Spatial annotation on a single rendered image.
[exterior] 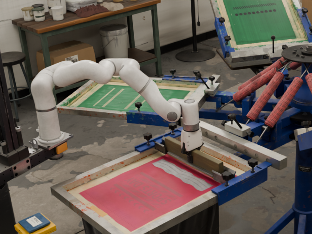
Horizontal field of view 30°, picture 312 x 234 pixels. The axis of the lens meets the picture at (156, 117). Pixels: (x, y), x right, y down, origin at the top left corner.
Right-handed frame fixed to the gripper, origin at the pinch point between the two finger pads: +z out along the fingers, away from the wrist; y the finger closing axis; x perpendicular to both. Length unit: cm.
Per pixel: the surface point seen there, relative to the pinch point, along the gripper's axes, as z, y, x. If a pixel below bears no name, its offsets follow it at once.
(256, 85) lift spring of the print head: -12, -64, -19
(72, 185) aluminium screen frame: 4, 51, -26
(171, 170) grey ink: 5.4, 8.9, -5.7
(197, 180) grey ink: 5.3, 7.1, 10.6
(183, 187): 6.0, 14.8, 9.5
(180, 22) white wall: 67, -310, -381
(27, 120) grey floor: 100, -56, -322
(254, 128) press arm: -2.2, -38.5, 2.6
